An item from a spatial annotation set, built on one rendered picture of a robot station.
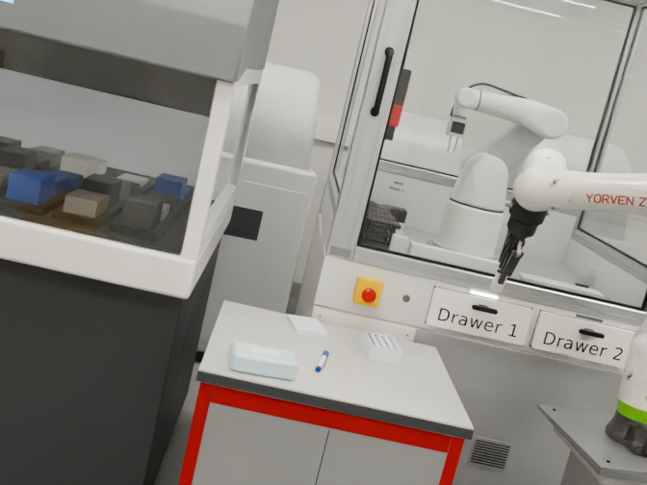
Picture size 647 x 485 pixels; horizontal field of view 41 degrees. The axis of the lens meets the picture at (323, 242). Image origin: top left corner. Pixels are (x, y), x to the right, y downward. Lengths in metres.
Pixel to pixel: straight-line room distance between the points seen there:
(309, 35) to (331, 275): 3.21
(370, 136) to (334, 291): 0.45
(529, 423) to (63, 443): 1.33
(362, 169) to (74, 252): 0.80
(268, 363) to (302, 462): 0.24
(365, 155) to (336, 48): 3.15
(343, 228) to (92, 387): 0.81
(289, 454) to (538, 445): 0.97
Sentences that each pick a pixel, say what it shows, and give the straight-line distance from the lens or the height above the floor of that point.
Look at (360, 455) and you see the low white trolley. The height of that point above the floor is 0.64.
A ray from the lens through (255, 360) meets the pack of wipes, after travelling 1.91.
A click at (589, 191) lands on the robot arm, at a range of 2.05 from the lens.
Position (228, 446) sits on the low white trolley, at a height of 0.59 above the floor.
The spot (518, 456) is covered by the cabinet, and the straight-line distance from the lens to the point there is 2.70.
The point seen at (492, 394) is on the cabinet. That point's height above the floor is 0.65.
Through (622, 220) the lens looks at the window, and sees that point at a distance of 2.59.
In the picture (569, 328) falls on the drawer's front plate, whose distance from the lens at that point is 2.57.
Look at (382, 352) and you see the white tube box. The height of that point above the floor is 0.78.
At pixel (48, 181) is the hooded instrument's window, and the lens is 2.25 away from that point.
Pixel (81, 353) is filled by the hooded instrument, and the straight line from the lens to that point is 2.39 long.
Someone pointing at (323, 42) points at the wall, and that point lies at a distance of 5.49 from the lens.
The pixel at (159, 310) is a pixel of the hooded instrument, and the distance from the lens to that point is 2.31.
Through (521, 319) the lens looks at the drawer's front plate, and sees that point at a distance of 2.53.
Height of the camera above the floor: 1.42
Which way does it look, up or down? 10 degrees down
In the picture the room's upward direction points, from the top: 13 degrees clockwise
